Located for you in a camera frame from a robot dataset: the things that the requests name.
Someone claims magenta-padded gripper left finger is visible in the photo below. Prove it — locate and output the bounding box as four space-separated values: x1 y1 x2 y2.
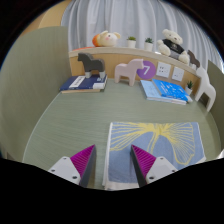
48 144 98 188

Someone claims round purple number sign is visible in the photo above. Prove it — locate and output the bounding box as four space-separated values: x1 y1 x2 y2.
136 60 157 81

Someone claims white grey curtain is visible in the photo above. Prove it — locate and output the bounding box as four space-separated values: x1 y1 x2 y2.
61 0 224 73

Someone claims white teddy bear, black shirt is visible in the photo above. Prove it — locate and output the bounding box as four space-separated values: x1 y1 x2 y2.
156 28 191 65

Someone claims green desk partition panel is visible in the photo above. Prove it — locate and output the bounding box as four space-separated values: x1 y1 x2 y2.
0 26 73 163
207 59 224 151

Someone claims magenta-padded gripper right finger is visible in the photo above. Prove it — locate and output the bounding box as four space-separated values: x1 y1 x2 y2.
130 144 178 188

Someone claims blue towel with yellow leaf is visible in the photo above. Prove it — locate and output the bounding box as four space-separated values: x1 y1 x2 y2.
101 121 206 191

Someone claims cream and orange plush toy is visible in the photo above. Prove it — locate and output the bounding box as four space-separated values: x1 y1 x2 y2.
92 30 122 48

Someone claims light blue book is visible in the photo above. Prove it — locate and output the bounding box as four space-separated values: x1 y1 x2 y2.
139 79 188 106

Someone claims dark blue book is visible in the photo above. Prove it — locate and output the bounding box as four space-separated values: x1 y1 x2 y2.
59 73 108 94

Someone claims dark grey horse figure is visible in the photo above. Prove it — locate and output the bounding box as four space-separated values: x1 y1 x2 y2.
77 52 107 80

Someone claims pink horse figure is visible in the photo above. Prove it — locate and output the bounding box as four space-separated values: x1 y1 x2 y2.
114 58 145 87

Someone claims bright blue book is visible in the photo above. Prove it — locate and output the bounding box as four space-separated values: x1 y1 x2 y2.
152 78 190 103

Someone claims white wall socket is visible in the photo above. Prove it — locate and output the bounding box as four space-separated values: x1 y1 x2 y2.
171 66 185 82
155 61 172 79

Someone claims small potted plant, white pot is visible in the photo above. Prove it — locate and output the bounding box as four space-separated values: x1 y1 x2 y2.
126 35 137 49
144 37 155 52
184 80 195 96

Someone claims large white horse figure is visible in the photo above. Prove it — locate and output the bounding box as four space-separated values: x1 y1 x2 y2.
194 66 217 113

